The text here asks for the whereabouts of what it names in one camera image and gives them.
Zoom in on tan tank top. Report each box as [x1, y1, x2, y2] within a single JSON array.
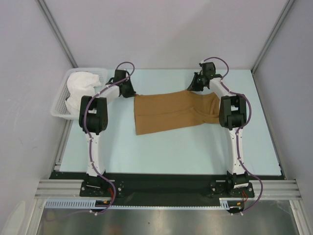
[[134, 90, 220, 135]]

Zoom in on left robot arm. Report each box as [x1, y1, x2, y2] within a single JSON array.
[[79, 69, 136, 197]]

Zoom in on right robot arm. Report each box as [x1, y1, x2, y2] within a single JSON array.
[[188, 62, 250, 197]]

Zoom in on white tank top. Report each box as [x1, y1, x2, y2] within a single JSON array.
[[65, 71, 102, 116]]

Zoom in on white plastic basket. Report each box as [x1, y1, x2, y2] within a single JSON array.
[[50, 68, 108, 120]]

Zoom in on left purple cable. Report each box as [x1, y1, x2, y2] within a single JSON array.
[[82, 61, 135, 217]]

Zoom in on left aluminium corner post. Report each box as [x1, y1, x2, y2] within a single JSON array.
[[35, 0, 78, 68]]

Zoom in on aluminium corner post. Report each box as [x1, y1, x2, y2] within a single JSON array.
[[251, 0, 296, 75], [35, 0, 78, 68]]

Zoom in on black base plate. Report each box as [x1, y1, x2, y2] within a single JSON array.
[[49, 171, 284, 207]]

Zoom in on right aluminium corner post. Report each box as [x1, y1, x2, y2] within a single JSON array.
[[251, 0, 296, 75]]

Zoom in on white cable duct right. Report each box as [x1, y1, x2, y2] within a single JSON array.
[[220, 197, 245, 210]]

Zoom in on white cable duct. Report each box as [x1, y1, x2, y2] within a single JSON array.
[[45, 199, 110, 209], [220, 197, 245, 210]]

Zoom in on white cable duct left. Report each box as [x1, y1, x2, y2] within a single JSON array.
[[45, 199, 110, 209]]

